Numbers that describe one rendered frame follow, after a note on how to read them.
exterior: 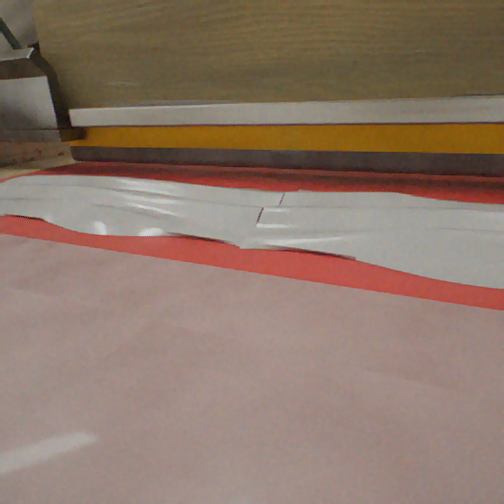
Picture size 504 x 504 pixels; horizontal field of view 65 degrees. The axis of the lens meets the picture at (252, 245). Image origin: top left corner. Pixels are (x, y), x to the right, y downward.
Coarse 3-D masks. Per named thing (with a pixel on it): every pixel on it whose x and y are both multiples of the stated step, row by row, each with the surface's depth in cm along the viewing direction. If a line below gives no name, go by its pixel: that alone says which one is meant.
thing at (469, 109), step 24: (480, 96) 15; (72, 120) 24; (96, 120) 23; (120, 120) 22; (144, 120) 21; (168, 120) 21; (192, 120) 20; (216, 120) 20; (240, 120) 19; (264, 120) 19; (288, 120) 18; (312, 120) 18; (336, 120) 17; (360, 120) 17; (384, 120) 17; (408, 120) 16; (432, 120) 16; (456, 120) 16; (480, 120) 15
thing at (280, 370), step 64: (448, 192) 18; (256, 256) 12; (320, 256) 12; (192, 320) 9; (256, 320) 9; (320, 320) 8; (384, 320) 8; (448, 320) 8; (128, 384) 7; (192, 384) 7; (256, 384) 7; (320, 384) 7; (384, 384) 7; (448, 384) 6; (0, 448) 6; (64, 448) 6; (128, 448) 6; (192, 448) 6; (256, 448) 6; (320, 448) 5; (384, 448) 5; (448, 448) 5
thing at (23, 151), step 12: (0, 144) 30; (12, 144) 31; (24, 144) 32; (36, 144) 33; (48, 144) 34; (60, 144) 35; (0, 156) 31; (12, 156) 31; (24, 156) 32; (36, 156) 33; (48, 156) 34
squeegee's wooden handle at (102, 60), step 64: (64, 0) 23; (128, 0) 21; (192, 0) 20; (256, 0) 18; (320, 0) 17; (384, 0) 16; (448, 0) 15; (64, 64) 24; (128, 64) 22; (192, 64) 21; (256, 64) 19; (320, 64) 18; (384, 64) 17; (448, 64) 16
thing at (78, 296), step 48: (0, 240) 14; (48, 240) 14; (96, 240) 14; (144, 240) 14; (192, 240) 14; (0, 288) 11; (48, 288) 10; (96, 288) 10; (144, 288) 10; (0, 336) 8; (48, 336) 8; (96, 336) 8; (0, 384) 7; (48, 384) 7; (0, 432) 6
